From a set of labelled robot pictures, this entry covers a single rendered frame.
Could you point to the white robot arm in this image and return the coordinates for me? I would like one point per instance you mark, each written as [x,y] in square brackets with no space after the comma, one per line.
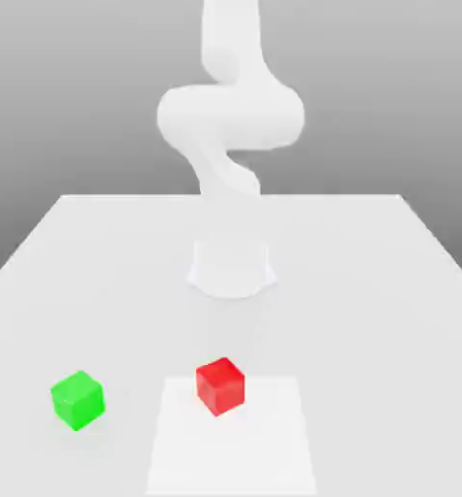
[231,116]

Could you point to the small red cube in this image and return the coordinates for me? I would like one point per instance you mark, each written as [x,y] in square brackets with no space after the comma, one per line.
[220,386]

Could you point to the small green cube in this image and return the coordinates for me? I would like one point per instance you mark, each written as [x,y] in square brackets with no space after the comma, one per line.
[77,400]

